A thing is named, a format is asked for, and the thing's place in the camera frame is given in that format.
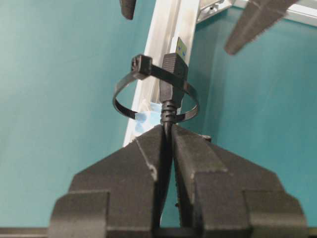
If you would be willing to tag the silver aluminium extrusion frame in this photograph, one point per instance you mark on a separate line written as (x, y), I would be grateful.
(173, 19)

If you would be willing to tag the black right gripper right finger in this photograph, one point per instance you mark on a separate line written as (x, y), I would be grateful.
(222, 195)

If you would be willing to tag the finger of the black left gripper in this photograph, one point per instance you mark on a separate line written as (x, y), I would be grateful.
(127, 8)
(257, 16)

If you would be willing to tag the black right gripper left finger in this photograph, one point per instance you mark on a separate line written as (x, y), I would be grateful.
(120, 196)

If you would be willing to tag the blue tape patch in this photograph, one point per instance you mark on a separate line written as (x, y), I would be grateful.
(147, 118)

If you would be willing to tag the black zip tie loop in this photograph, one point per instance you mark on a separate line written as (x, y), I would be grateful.
(172, 87)

